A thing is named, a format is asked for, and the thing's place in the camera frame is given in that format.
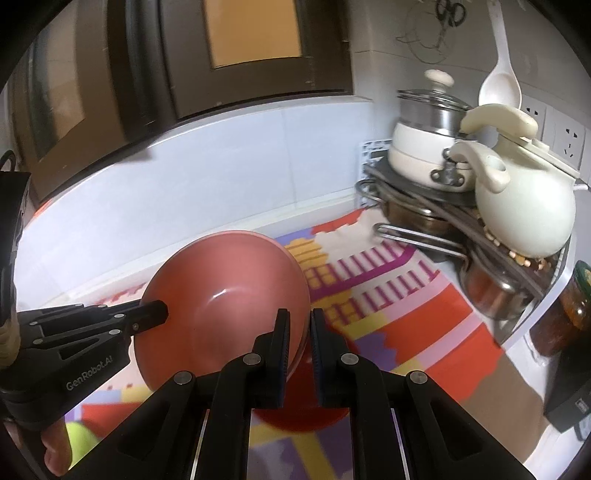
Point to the white rice spoon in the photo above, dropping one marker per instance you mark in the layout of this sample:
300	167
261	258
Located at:
501	83

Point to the glass lid with white knob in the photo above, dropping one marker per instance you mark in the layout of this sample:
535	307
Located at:
434	92

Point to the pink bowl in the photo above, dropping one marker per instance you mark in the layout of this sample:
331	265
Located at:
221	295

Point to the black appliance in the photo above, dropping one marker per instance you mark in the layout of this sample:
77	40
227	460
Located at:
572	392

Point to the colourful printed table mat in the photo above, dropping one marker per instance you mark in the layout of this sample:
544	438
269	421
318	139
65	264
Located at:
415	314

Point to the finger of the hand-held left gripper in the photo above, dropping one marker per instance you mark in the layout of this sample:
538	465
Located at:
55	314
147	316

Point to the white ceramic kettle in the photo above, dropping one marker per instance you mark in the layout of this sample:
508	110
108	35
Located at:
526	207

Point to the white perforated panel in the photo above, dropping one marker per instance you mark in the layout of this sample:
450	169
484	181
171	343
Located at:
374	157

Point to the white pot with steel steamer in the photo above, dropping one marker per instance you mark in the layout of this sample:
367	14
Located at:
415	157

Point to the dark brown framed window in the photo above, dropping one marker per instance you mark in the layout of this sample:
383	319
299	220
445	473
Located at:
138	69

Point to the green plate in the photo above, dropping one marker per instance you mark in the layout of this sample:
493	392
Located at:
83	443

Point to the white power socket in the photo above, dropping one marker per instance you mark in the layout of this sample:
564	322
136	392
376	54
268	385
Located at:
570	138
535	113

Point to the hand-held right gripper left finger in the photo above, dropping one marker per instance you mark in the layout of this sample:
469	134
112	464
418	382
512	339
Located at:
279	355

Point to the glass jar of sauce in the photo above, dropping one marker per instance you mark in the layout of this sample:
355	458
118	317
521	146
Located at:
563	318

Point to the black scissors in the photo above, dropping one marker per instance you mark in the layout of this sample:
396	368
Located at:
450	11

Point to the person's left hand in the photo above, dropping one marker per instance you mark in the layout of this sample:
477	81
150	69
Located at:
55	447

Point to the wooden bead trivet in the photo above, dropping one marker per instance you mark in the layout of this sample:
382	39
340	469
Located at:
517	262

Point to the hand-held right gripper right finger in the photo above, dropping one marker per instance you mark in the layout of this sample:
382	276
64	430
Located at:
318	355

